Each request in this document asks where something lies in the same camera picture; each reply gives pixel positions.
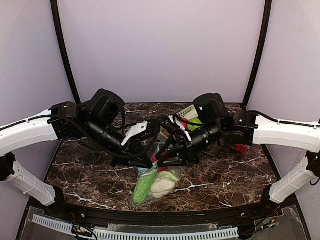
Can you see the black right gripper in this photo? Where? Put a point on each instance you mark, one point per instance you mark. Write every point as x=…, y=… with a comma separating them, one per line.
x=182, y=144

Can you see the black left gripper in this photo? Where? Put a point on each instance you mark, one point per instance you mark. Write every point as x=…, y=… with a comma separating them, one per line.
x=136, y=147

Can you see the green leafy vegetable toy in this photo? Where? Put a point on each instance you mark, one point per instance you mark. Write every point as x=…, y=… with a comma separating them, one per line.
x=143, y=187

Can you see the round red fruit toy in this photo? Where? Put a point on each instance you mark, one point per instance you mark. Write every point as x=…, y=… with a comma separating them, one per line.
x=184, y=122

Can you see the white green cabbage toy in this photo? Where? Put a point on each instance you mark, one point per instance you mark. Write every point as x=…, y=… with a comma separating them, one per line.
x=165, y=182

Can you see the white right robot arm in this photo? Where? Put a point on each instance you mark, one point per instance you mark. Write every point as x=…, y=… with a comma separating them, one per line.
x=245, y=128

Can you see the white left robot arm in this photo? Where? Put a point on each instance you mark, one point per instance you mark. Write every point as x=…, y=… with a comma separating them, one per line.
x=100, y=120

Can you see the white radish with leaves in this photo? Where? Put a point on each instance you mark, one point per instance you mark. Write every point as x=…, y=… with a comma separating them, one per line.
x=191, y=115

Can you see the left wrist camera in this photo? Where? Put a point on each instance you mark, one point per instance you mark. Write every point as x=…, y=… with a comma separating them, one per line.
x=142, y=131

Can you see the light blue cable duct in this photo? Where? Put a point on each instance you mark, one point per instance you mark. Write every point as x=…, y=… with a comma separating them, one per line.
x=138, y=232

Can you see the black table edge rail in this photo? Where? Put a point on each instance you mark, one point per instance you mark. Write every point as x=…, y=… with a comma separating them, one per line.
x=241, y=216

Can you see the black right frame post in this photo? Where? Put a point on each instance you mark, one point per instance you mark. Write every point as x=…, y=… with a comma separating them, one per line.
x=259, y=52

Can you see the black frame post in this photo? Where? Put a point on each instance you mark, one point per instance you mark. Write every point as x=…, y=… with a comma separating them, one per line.
x=63, y=50
x=259, y=52

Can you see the black left frame post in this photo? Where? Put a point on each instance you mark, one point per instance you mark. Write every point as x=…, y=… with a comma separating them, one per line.
x=63, y=50

